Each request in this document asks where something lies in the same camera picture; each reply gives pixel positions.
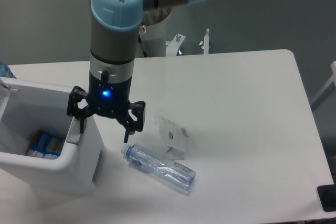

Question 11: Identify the white frame at right edge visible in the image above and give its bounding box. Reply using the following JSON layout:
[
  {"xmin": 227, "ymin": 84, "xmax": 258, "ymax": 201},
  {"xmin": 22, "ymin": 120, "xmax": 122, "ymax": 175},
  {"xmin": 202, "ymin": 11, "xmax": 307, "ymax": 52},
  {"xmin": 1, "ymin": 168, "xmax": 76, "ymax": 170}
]
[{"xmin": 310, "ymin": 61, "xmax": 335, "ymax": 112}]

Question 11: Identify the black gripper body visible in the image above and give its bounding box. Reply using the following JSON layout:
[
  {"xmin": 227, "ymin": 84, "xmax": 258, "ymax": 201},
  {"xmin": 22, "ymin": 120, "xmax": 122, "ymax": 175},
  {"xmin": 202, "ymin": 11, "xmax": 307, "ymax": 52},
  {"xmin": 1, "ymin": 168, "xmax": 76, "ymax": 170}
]
[{"xmin": 86, "ymin": 74, "xmax": 132, "ymax": 122}]

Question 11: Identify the clear plastic water bottle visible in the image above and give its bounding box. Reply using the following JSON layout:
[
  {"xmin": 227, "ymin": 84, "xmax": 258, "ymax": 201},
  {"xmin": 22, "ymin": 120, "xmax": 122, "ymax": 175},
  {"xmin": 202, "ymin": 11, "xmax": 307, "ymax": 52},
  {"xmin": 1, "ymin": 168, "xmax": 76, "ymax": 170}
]
[{"xmin": 121, "ymin": 144, "xmax": 196, "ymax": 191}]

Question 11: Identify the blue green patterned object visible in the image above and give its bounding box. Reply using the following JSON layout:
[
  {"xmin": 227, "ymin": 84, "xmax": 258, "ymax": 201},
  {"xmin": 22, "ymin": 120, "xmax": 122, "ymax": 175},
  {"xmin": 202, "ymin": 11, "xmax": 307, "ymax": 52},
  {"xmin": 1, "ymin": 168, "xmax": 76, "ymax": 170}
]
[{"xmin": 0, "ymin": 62, "xmax": 16, "ymax": 79}]

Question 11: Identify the white pedestal base frame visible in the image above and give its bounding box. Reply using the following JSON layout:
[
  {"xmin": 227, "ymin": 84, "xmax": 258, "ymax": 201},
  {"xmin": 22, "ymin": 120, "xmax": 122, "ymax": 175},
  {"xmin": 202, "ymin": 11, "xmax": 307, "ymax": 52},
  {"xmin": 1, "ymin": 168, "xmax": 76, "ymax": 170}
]
[{"xmin": 165, "ymin": 28, "xmax": 211, "ymax": 57}]

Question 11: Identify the black pedestal cable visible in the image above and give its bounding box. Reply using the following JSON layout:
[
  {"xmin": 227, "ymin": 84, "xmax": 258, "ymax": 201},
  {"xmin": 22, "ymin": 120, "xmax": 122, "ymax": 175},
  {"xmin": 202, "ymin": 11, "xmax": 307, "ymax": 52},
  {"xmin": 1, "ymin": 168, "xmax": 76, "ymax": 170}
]
[{"xmin": 138, "ymin": 34, "xmax": 149, "ymax": 58}]

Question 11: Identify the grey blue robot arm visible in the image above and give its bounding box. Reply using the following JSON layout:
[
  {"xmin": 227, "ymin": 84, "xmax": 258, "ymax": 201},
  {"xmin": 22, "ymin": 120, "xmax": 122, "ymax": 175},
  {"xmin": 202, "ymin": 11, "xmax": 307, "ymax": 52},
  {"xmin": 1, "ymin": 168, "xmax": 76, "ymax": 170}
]
[{"xmin": 67, "ymin": 0, "xmax": 205, "ymax": 137}]

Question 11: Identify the white paper carton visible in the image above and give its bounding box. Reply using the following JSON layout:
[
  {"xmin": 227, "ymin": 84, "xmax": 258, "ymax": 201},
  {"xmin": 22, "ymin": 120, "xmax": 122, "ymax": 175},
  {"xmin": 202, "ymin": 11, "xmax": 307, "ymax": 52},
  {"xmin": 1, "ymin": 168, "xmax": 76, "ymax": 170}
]
[{"xmin": 154, "ymin": 114, "xmax": 188, "ymax": 161}]

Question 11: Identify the blue packaging inside can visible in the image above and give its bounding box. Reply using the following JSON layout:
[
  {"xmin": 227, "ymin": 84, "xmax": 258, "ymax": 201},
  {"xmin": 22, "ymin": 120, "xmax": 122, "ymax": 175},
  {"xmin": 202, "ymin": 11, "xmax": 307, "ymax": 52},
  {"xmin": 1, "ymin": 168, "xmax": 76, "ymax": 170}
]
[{"xmin": 26, "ymin": 130, "xmax": 65, "ymax": 159}]

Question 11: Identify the white push-top trash can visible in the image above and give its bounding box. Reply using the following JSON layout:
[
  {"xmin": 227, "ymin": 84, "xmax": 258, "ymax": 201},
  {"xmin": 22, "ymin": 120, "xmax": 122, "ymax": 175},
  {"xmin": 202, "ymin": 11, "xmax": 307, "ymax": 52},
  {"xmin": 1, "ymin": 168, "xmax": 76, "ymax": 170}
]
[{"xmin": 1, "ymin": 77, "xmax": 104, "ymax": 195}]

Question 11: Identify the black device at table edge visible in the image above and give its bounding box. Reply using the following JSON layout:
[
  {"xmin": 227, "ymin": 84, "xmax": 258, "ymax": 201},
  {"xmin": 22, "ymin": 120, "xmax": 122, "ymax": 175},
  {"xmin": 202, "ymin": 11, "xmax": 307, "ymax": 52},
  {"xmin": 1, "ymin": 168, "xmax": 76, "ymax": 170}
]
[{"xmin": 317, "ymin": 184, "xmax": 335, "ymax": 212}]

